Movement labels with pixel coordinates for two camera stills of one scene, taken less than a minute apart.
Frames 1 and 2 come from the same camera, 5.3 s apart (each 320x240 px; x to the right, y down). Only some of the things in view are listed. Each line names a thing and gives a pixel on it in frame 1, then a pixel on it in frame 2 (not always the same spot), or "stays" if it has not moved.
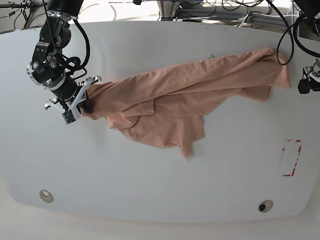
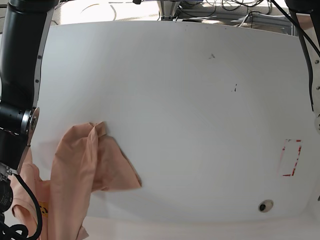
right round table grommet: [265, 206] stays
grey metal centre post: [167, 9] stays
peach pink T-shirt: [170, 105] to [87, 160]
